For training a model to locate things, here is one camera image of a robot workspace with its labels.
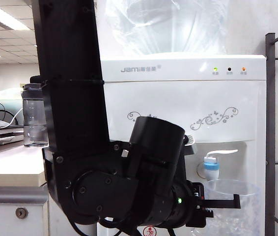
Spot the white plastic bag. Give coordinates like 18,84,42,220
0,88,24,99

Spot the long ceiling light panel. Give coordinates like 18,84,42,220
0,6,33,31

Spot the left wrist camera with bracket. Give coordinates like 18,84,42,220
181,134,198,156

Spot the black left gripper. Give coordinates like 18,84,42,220
187,181,241,228

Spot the round metal drawer lock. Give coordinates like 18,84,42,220
15,207,29,219

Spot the blue cold water tap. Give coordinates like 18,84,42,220
203,149,239,181

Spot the white water dispenser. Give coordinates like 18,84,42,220
96,54,267,236

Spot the dark grey water bottle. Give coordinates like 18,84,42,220
22,83,49,148

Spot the plastic-wrapped water jug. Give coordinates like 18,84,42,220
104,0,229,55

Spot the white desk cable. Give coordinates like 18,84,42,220
5,108,24,127

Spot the black desk cable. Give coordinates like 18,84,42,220
0,102,19,126

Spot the clear plastic mug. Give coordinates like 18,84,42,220
190,178,262,236

